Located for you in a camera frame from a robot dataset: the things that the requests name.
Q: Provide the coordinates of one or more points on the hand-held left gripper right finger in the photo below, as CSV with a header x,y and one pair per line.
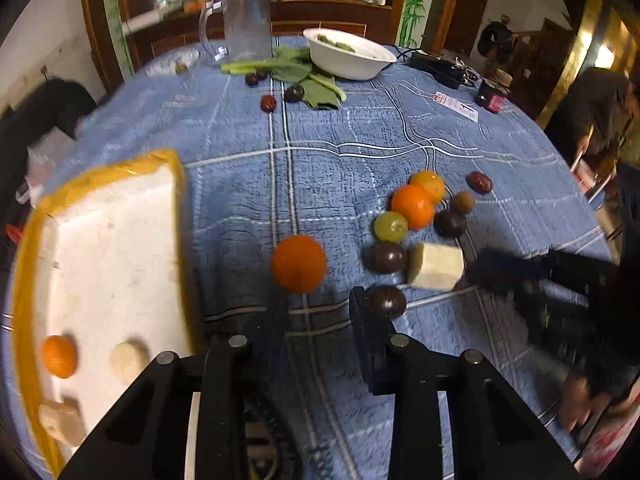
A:
x,y
362,340

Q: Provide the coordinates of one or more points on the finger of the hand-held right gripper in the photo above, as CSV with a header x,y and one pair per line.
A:
x,y
500,270

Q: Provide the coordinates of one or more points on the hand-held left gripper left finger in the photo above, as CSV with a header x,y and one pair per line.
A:
x,y
227,375

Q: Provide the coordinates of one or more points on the dark purple plum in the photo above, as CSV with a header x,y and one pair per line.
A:
x,y
450,224
385,258
294,93
389,302

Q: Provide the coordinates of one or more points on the white foam cube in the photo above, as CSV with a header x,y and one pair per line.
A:
x,y
435,266

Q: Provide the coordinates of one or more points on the brown kiwi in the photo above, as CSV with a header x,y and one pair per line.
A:
x,y
463,202

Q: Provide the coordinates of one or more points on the red date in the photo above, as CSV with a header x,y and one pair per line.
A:
x,y
256,77
479,182
268,103

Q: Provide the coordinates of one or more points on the large orange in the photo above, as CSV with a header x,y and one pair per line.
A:
x,y
299,264

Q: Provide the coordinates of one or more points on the small orange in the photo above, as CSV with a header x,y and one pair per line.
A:
x,y
412,207
60,356

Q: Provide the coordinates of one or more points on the yellowish orange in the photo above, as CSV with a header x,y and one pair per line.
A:
x,y
430,184

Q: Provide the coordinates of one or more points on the green grape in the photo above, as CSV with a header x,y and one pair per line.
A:
x,y
391,226

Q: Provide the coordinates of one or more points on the white foam tray yellow rim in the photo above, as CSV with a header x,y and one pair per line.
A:
x,y
115,260

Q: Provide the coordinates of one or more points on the person's right forearm floral sleeve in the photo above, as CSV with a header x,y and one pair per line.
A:
x,y
615,450

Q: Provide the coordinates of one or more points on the person's right hand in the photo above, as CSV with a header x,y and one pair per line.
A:
x,y
582,407

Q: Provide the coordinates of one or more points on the round white foam piece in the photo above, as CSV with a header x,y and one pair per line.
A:
x,y
128,361

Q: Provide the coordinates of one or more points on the white paper label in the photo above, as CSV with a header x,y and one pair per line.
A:
x,y
457,106

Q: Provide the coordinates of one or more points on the dark jar red label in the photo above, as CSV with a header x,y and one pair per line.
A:
x,y
489,97

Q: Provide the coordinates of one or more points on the white foam chunk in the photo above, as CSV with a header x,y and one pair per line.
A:
x,y
61,424

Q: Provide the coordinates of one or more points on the blue plaid tablecloth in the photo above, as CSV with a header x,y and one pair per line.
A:
x,y
325,170

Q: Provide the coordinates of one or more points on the jar with tan lid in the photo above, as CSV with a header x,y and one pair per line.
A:
x,y
504,80

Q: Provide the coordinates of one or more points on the black power adapter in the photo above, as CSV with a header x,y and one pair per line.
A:
x,y
437,67

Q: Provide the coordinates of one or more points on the dark hanging clothing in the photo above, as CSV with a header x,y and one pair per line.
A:
x,y
496,40

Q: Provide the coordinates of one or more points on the white bowl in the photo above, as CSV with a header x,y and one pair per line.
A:
x,y
347,57

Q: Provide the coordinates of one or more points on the leafy green vegetable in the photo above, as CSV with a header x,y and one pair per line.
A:
x,y
300,72

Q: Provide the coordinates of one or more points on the crumpled white bag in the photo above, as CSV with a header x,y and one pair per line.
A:
x,y
42,165

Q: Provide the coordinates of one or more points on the small green fruit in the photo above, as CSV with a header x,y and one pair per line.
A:
x,y
181,68

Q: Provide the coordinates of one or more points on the wooden cabinet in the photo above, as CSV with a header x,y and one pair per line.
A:
x,y
310,15

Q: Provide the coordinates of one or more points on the white patterned plate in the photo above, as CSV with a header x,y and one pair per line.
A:
x,y
165,62

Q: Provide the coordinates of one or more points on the black chair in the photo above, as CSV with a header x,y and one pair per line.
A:
x,y
40,110

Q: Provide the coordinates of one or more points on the clear glass pitcher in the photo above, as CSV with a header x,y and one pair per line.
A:
x,y
245,22

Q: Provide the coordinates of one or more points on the bamboo wall decal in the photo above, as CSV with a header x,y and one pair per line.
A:
x,y
415,5

